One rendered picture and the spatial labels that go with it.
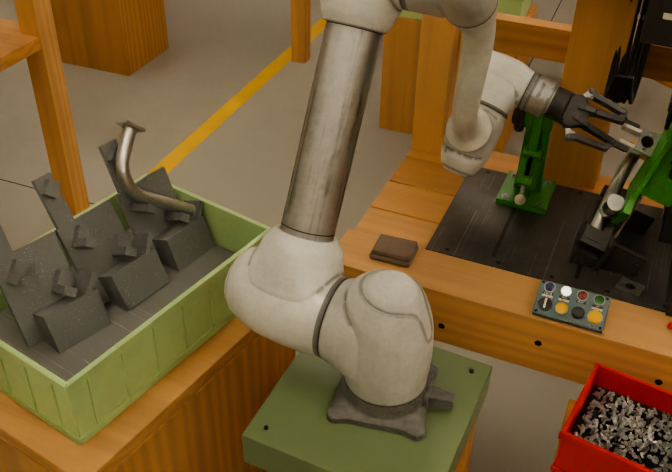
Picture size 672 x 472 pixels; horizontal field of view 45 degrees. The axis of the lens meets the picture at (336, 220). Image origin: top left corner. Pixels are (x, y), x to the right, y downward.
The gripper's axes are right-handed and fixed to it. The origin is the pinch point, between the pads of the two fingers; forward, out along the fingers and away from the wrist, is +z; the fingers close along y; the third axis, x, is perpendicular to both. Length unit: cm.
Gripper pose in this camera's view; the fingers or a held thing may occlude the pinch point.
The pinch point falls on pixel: (634, 139)
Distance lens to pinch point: 193.7
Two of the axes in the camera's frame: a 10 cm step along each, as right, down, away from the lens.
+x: 1.1, 1.4, 9.8
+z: 8.8, 4.5, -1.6
